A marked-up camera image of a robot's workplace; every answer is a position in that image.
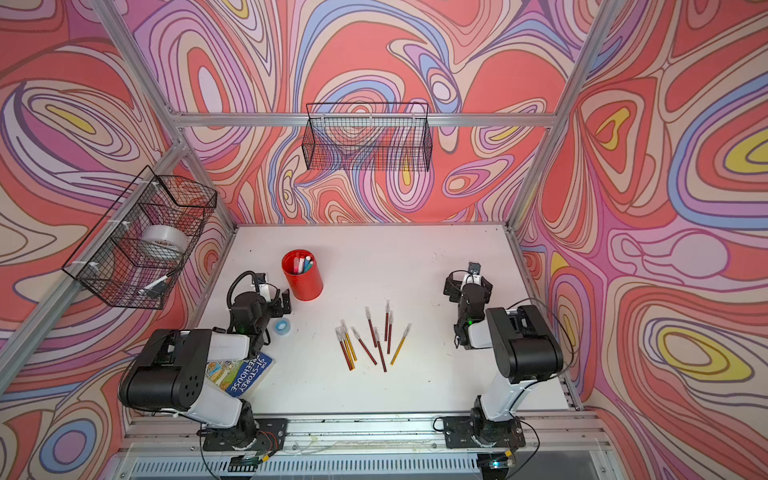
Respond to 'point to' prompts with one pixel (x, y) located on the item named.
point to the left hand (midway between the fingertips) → (276, 291)
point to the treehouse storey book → (239, 377)
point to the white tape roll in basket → (164, 242)
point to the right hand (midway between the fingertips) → (467, 281)
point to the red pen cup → (303, 274)
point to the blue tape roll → (282, 326)
